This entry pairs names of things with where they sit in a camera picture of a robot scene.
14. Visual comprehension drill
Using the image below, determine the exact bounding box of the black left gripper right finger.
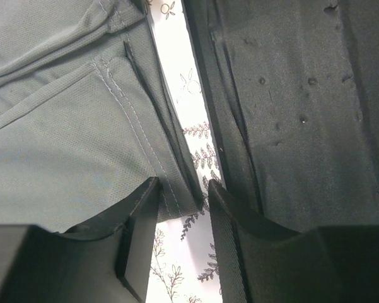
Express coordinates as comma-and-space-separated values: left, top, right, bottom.
208, 180, 379, 302

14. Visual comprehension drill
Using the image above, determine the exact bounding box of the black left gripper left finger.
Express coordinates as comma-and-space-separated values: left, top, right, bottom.
0, 177, 160, 302

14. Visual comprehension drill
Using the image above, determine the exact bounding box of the dark grey t shirt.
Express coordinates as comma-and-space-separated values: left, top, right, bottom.
0, 1, 202, 232

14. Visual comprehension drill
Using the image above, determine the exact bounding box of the floral tablecloth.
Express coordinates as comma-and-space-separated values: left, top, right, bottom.
142, 0, 222, 303

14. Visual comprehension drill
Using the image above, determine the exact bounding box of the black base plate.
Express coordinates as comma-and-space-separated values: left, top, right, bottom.
184, 0, 379, 231

